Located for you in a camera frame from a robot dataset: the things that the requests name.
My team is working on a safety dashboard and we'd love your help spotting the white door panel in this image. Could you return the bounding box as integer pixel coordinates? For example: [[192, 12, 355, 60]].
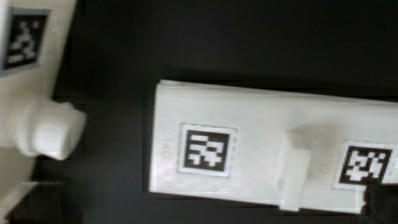
[[149, 80, 398, 214]]

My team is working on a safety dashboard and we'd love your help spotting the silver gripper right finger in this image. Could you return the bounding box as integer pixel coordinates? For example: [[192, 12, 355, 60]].
[[359, 184, 398, 224]]

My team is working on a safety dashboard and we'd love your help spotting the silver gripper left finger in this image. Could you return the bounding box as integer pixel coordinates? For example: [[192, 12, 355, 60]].
[[0, 182, 66, 224]]

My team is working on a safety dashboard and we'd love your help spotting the white cabinet body box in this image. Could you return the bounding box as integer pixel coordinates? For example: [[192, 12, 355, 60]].
[[0, 0, 89, 201]]

